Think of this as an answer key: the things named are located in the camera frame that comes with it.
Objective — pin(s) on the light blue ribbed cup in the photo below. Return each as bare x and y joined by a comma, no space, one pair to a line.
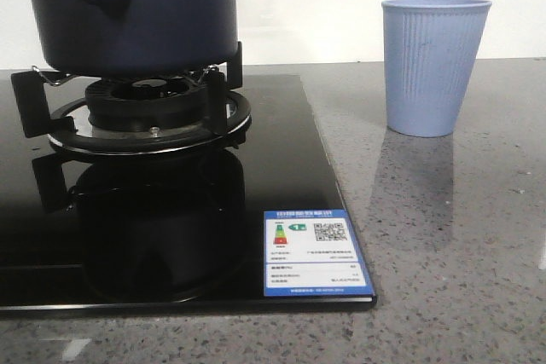
430,47

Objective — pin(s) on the blue energy label sticker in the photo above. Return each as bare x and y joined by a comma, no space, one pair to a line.
313,253

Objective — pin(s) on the black pot support grate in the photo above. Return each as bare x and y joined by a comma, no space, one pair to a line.
68,128

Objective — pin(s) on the black glass gas stove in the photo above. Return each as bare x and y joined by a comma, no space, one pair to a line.
179,233

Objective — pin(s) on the dark blue cooking pot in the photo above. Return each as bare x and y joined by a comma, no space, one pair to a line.
131,38

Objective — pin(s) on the black round gas burner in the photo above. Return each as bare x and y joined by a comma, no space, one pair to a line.
140,105

